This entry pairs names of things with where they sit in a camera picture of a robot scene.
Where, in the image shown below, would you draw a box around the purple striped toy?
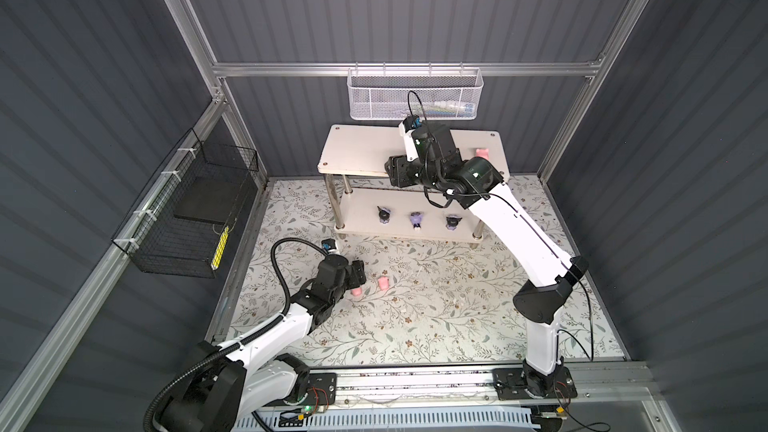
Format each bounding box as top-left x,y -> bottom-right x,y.
445,214 -> 463,231

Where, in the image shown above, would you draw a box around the dark purple toy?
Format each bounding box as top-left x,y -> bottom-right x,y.
377,206 -> 392,224

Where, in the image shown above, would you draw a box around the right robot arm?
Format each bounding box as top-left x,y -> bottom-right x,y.
385,116 -> 588,397

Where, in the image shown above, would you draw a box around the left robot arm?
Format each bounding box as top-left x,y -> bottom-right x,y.
142,237 -> 367,431

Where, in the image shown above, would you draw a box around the white two-tier shelf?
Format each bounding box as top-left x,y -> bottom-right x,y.
318,125 -> 513,244

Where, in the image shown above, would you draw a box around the items in white basket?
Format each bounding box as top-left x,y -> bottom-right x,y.
398,101 -> 477,120

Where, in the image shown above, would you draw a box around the yellow label tag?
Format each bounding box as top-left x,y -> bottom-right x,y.
210,226 -> 230,271

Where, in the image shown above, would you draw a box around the black pad in basket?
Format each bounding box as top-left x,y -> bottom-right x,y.
173,177 -> 246,225

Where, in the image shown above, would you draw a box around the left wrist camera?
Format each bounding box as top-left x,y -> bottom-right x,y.
321,238 -> 339,255

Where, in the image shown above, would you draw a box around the white wire mesh basket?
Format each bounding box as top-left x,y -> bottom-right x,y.
346,67 -> 484,121

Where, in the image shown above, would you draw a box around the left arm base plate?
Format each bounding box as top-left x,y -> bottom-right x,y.
283,372 -> 338,407

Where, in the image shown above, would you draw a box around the black wire mesh basket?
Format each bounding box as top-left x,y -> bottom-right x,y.
112,131 -> 260,279

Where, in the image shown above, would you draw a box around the white ribbed cable duct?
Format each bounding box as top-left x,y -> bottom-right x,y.
259,406 -> 541,431

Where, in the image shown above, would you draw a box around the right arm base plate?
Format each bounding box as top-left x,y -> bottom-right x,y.
492,367 -> 578,400

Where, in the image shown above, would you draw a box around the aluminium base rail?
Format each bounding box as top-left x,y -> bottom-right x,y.
309,361 -> 661,409

